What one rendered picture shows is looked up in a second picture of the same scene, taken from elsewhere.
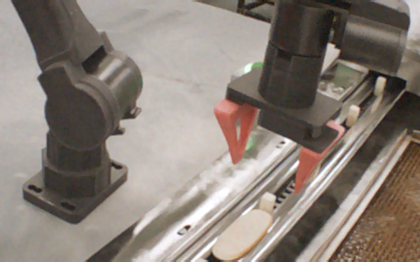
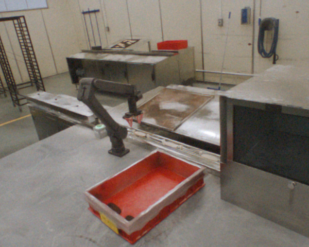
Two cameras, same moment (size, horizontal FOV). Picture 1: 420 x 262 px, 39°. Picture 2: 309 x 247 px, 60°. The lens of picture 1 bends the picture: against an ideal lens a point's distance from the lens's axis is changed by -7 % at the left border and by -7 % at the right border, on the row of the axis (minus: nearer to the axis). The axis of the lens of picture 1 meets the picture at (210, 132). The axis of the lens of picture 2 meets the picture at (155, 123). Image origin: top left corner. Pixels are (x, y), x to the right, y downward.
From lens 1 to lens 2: 153 cm
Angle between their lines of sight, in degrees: 62
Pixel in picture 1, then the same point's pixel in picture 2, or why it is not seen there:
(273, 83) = (135, 109)
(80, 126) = (125, 133)
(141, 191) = not seen: hidden behind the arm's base
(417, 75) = not seen: hidden behind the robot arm
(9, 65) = (62, 166)
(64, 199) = (125, 150)
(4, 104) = (83, 164)
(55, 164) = (120, 146)
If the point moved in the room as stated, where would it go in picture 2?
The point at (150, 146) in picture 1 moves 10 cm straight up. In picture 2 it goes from (107, 145) to (104, 132)
